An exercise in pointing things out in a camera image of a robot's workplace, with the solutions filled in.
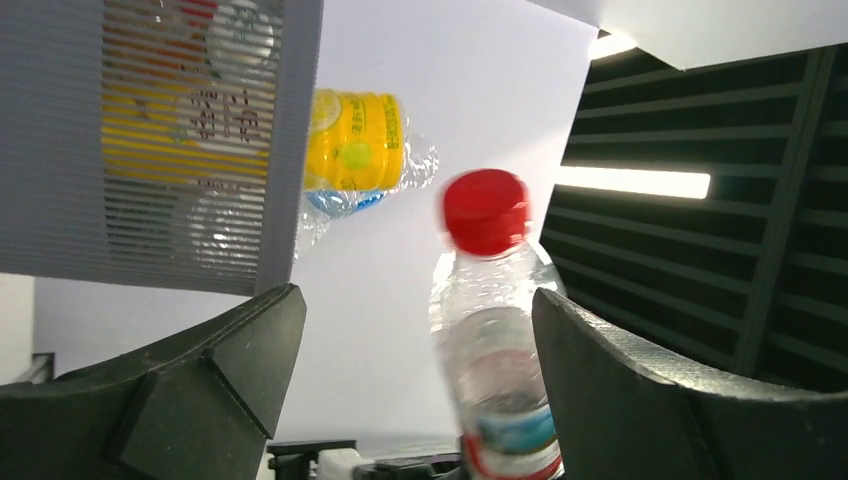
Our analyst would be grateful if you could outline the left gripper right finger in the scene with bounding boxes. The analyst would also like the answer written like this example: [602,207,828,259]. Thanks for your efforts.
[532,288,847,479]

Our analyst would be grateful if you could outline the ceiling light panel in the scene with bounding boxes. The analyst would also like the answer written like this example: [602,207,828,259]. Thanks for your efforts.
[541,45,847,392]

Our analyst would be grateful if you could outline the yellow juice bottle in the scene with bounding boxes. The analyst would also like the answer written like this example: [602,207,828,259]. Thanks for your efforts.
[303,89,406,191]

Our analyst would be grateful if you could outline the red cap bottle blue-red label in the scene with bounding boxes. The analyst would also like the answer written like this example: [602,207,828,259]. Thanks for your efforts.
[429,168,565,479]

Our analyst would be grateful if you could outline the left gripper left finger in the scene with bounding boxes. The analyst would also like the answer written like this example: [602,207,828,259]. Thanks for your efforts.
[1,284,307,479]

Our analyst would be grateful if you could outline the clear bottle blue label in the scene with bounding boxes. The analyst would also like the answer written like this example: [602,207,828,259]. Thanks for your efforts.
[293,114,439,259]

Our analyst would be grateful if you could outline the grey mesh waste bin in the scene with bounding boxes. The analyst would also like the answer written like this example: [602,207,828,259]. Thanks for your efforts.
[1,1,323,296]

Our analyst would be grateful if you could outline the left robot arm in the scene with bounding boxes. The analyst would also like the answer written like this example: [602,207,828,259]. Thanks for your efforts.
[1,284,847,479]

